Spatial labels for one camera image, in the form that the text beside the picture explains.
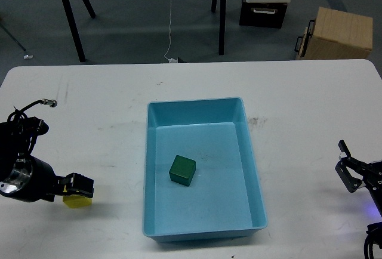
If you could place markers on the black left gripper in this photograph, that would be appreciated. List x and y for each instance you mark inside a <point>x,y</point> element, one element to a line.
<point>31,179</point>

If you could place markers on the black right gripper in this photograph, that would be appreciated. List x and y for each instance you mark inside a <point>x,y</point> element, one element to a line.
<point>371,174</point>

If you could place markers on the yellow wooden block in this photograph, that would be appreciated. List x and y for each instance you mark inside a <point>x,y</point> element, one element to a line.
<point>76,201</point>

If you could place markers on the green wooden block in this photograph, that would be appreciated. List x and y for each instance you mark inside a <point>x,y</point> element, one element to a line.
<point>182,170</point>

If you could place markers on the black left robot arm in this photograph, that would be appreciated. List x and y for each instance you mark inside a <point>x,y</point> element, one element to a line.
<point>19,134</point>

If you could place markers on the light wooden box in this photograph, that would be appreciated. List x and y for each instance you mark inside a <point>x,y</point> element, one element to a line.
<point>335,34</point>

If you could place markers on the black storage box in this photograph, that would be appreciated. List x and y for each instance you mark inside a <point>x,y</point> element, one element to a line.
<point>258,14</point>

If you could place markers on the blue plastic tray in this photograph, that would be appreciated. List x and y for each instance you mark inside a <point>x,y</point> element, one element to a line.
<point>224,199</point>

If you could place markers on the white plug adapter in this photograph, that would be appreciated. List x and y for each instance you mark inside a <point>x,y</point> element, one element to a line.
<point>176,60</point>

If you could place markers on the grey tripod leg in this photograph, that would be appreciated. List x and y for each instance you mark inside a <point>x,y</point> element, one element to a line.
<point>12,37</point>

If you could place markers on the black right table legs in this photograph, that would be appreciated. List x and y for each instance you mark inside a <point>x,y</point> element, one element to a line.
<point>222,23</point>

